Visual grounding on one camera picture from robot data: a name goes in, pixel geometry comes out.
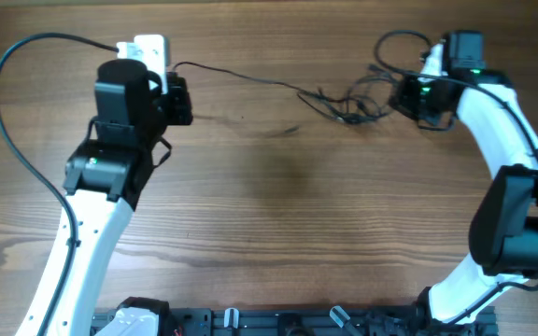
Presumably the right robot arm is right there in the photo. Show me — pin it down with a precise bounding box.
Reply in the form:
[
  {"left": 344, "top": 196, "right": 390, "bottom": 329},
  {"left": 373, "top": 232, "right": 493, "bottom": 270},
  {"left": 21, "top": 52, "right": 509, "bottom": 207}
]
[{"left": 389, "top": 30, "right": 538, "bottom": 328}]

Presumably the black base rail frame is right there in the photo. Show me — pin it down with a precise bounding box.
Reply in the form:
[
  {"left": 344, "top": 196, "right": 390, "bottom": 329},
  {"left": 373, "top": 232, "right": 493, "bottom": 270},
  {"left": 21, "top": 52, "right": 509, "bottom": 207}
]
[{"left": 90, "top": 306, "right": 500, "bottom": 336}]

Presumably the right black camera cable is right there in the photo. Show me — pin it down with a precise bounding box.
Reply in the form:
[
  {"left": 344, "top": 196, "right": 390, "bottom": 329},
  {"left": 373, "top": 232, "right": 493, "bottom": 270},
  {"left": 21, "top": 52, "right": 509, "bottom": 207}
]
[{"left": 372, "top": 29, "right": 538, "bottom": 328}]

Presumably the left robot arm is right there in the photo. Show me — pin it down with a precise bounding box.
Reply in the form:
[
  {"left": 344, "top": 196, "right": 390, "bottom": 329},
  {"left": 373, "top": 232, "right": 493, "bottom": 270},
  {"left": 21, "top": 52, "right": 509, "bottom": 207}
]
[{"left": 18, "top": 59, "right": 193, "bottom": 335}]

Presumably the black cable bundle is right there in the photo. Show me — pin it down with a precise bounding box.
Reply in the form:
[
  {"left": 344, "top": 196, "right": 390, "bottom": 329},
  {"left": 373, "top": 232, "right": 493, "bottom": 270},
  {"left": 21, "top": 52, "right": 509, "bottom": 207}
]
[{"left": 170, "top": 60, "right": 404, "bottom": 126}]

